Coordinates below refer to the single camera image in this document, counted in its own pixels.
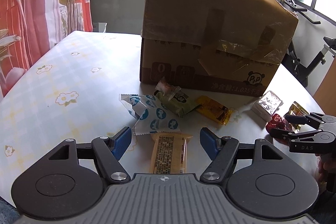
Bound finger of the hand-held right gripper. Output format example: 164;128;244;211
285;112;336;130
270;128;319;146

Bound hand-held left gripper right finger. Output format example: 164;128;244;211
199;128;284;183

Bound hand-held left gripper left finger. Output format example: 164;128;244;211
47;127;132;183

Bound pale yellow labelled snack packet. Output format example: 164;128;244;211
149;132;193;175

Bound brown cardboard box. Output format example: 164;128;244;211
139;0;300;97

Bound person's right hand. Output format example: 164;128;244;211
317;154;328;184

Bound small yellow red snack packet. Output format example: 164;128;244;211
287;101;310;132

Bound silver white snack packet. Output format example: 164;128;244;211
249;91;284;123

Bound gold yellow snack packet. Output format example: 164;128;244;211
196;95;234;126

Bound blue print white snack packet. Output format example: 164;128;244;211
119;93;158;119
132;101;182;136

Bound green snack packet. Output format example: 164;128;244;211
155;90;201;117

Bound black exercise bike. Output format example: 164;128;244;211
273;0;336;88

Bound small clear wrapped snack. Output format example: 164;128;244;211
154;76;181;98

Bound white plastic bin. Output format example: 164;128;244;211
92;22;108;33

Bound printed backdrop curtain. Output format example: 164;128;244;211
0;0;94;98

